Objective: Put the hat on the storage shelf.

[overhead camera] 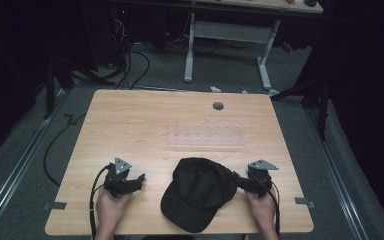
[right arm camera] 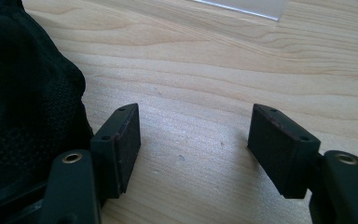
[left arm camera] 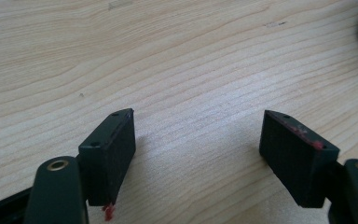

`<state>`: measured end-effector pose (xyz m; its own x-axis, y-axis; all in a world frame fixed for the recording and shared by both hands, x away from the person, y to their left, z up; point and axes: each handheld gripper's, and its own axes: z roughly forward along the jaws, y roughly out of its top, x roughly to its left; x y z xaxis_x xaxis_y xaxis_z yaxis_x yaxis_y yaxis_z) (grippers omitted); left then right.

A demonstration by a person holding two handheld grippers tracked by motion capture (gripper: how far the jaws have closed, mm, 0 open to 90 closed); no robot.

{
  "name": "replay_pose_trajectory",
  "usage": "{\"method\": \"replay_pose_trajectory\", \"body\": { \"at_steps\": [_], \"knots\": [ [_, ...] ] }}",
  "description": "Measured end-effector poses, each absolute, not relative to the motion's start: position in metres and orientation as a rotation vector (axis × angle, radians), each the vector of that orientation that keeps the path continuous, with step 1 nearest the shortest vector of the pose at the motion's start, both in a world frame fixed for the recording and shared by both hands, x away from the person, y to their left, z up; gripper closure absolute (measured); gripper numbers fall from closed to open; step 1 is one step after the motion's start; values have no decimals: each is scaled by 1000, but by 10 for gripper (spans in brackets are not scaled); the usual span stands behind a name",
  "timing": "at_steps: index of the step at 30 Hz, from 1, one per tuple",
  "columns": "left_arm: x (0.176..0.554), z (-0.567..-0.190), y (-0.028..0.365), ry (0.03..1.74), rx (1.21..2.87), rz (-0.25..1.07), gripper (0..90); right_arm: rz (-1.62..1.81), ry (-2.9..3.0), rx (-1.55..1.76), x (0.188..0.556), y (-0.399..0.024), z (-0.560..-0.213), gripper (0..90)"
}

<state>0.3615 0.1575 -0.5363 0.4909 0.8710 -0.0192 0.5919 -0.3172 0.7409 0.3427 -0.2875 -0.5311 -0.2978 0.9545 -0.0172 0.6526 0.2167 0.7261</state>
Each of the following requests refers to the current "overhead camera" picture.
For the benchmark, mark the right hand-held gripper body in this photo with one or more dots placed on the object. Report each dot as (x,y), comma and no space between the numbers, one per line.
(261,180)

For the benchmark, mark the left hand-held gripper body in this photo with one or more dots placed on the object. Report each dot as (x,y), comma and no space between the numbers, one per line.
(117,178)

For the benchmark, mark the black baseball cap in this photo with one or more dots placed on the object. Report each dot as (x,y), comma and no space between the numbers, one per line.
(198,196)

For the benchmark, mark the person's right hand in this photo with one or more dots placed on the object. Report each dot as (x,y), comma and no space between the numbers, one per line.
(263,208)

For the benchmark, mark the person's left hand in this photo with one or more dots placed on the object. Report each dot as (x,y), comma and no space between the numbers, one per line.
(110,208)

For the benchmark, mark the grey tape piece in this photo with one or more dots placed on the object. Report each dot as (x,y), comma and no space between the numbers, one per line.
(304,201)
(56,205)

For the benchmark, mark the clear plastic tube rack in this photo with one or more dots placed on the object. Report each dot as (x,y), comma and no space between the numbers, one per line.
(206,135)

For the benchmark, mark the black metal stand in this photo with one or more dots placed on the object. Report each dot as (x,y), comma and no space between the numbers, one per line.
(316,96)
(51,86)

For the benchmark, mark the light wooden desk top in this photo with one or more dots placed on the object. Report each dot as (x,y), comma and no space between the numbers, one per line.
(263,4)

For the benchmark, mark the metal floor rail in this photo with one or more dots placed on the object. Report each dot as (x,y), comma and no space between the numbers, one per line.
(338,176)
(16,168)

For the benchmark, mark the white metal desk frame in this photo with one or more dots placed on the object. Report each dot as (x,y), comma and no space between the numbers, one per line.
(230,31)

